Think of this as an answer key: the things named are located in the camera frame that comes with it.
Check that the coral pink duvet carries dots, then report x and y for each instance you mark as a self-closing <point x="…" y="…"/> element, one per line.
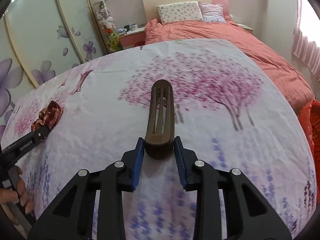
<point x="288" y="80"/>

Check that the dark brown hair clip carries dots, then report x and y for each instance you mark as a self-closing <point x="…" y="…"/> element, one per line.
<point x="159" y="138"/>

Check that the pink white nightstand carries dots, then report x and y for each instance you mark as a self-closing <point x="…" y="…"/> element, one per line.
<point x="134" y="38"/>

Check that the person's left hand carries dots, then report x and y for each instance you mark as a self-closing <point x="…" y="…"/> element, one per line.
<point x="20" y="195"/>

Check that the plush toy tower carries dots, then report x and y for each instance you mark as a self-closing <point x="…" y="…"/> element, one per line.
<point x="107" y="27"/>

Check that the pink striped pillow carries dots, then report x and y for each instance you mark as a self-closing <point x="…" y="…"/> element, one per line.
<point x="212" y="13"/>

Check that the floral sliding wardrobe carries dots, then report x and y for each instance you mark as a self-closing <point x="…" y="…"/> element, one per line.
<point x="41" y="39"/>

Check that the white floral pillow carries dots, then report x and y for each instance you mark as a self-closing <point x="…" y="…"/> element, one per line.
<point x="179" y="12"/>

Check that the right bedside table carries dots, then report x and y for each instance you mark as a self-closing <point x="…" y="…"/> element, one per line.
<point x="246" y="28"/>

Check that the pink curtain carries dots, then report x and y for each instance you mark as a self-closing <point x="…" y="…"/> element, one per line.
<point x="306" y="51"/>

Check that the white mug on nightstand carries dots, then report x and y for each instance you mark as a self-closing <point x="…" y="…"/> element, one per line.
<point x="133" y="26"/>

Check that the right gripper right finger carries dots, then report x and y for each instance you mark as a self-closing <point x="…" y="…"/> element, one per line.
<point x="226" y="197"/>

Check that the brown striped scrunchie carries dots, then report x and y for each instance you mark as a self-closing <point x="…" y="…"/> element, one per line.
<point x="49" y="116"/>

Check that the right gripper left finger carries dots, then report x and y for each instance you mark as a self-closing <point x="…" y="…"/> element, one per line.
<point x="70" y="214"/>

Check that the floral tree bedsheet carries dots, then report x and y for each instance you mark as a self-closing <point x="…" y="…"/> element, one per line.
<point x="226" y="110"/>

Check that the red plastic trash bag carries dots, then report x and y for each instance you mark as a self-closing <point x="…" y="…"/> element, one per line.
<point x="309" y="118"/>

